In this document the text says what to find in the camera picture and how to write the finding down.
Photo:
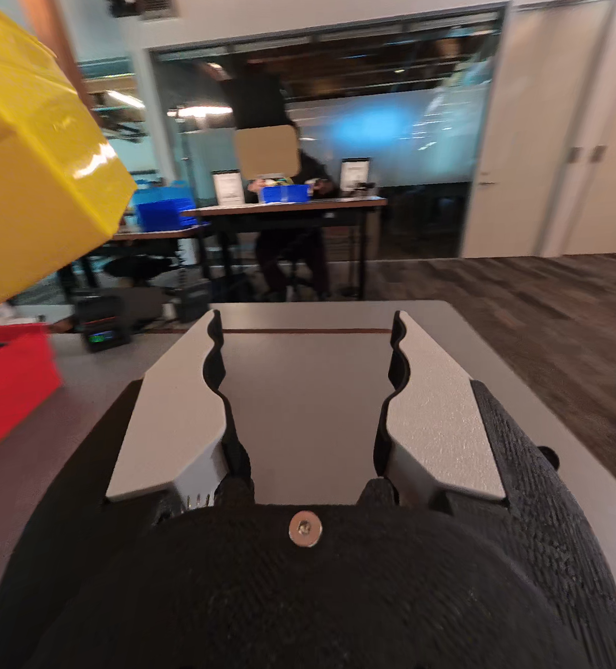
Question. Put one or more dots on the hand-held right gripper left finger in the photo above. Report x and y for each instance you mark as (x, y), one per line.
(172, 407)

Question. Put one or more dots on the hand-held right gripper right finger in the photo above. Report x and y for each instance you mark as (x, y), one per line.
(438, 413)

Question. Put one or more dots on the red plastic bin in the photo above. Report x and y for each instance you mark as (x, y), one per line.
(10, 381)

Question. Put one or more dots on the yellow plastic bin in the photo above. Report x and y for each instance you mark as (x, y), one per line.
(31, 172)

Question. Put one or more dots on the black device with small screen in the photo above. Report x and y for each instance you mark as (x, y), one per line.
(103, 324)

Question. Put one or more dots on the grey device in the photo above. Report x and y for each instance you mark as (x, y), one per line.
(193, 300)

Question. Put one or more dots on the black stool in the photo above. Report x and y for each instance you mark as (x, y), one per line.
(138, 269)

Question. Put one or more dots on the stack of blue bins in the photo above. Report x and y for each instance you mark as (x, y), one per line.
(164, 211)

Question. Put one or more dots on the white sign stand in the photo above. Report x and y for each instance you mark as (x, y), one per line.
(228, 187)
(355, 174)

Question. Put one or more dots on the wooden desk with black legs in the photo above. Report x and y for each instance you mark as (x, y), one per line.
(339, 203)

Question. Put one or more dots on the small blue bin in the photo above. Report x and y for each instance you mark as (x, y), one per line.
(284, 194)

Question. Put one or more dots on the white cabinet doors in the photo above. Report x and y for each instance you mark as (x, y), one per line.
(548, 130)

